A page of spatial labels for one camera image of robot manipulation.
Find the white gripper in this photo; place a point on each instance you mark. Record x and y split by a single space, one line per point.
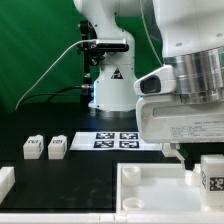
164 119

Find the white square table top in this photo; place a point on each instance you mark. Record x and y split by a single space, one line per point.
162 188

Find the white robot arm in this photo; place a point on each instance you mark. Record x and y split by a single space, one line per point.
183 100

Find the white tag sheet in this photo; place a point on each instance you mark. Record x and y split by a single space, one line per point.
96 141

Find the white front obstacle bar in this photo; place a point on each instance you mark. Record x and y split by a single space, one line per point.
184 218

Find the white left obstacle block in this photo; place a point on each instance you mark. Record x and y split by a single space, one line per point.
7 180

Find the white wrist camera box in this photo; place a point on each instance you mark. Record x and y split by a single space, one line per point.
161 81

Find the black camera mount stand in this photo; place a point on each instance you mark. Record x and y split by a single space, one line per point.
91 57

